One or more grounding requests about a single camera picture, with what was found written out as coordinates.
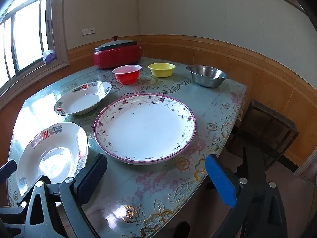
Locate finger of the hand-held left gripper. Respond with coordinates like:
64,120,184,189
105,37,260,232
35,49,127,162
0,160,17,179

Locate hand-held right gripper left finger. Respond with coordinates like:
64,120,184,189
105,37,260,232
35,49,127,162
23,153,108,238

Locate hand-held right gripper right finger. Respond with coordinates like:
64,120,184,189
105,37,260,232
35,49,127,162
205,144,289,238

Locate white deep plate red print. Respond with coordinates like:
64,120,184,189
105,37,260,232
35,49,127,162
54,81,112,116
15,122,89,197

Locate large floral plate pink rim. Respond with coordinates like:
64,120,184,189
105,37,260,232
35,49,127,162
94,93,197,165

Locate stainless steel bowl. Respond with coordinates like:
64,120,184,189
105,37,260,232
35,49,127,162
186,65,228,88

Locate red plastic bowl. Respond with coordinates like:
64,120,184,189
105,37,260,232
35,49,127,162
112,64,142,85

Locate yellow plastic bowl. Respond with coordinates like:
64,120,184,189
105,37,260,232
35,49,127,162
148,63,176,77

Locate floral tablecloth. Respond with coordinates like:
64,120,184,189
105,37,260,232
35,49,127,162
6,57,248,238

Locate wooden stool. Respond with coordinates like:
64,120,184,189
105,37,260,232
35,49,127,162
226,99,299,171

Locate purple tissue pack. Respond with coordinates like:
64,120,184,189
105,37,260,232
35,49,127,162
43,50,56,63

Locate red electric pot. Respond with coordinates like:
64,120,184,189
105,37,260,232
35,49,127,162
93,44,143,69

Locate window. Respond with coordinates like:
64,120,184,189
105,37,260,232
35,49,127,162
0,0,71,105

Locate grey pot lid red knob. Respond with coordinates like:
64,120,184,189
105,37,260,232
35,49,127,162
95,36,138,52

